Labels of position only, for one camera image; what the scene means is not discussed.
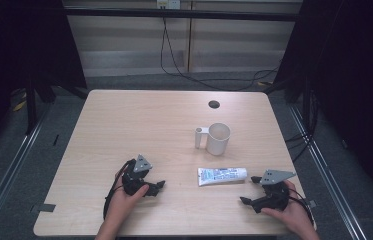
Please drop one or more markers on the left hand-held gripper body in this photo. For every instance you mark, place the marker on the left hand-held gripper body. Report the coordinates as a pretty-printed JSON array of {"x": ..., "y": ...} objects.
[{"x": 142, "y": 164}]

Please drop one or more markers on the white wall socket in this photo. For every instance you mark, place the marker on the white wall socket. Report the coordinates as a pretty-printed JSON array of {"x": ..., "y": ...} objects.
[{"x": 168, "y": 4}]

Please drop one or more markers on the black curtain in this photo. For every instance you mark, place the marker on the black curtain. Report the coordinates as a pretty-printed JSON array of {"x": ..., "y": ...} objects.
[
  {"x": 14, "y": 50},
  {"x": 350, "y": 83}
]

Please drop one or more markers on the black horizontal bar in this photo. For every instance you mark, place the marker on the black horizontal bar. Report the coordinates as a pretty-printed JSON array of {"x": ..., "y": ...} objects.
[{"x": 174, "y": 14}]

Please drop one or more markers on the grey tape strip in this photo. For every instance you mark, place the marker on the grey tape strip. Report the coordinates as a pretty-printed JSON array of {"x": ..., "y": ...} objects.
[
  {"x": 312, "y": 203},
  {"x": 43, "y": 208}
]

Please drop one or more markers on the black metal stand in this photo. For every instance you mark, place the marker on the black metal stand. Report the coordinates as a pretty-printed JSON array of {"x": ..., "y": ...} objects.
[{"x": 31, "y": 106}]

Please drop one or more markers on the small black floor piece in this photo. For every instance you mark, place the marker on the small black floor piece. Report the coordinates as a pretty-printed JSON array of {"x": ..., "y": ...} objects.
[{"x": 56, "y": 140}]

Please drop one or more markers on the metal floor rail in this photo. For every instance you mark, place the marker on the metal floor rail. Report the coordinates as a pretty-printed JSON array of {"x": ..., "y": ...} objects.
[
  {"x": 10, "y": 173},
  {"x": 330, "y": 180}
]

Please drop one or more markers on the person's left hand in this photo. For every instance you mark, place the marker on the person's left hand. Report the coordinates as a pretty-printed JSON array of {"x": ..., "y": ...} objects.
[{"x": 120, "y": 201}]

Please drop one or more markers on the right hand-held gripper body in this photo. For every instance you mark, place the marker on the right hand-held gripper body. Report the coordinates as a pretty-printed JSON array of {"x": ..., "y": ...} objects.
[{"x": 274, "y": 200}]

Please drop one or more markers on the yellow floor item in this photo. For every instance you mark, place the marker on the yellow floor item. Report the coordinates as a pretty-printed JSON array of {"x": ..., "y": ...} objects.
[{"x": 19, "y": 105}]

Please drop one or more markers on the person's right hand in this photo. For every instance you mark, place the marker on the person's right hand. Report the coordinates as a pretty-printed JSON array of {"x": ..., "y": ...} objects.
[{"x": 292, "y": 215}]

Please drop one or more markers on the white toothpaste tube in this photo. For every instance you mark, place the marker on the white toothpaste tube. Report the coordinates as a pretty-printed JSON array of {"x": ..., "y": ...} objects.
[{"x": 220, "y": 175}]

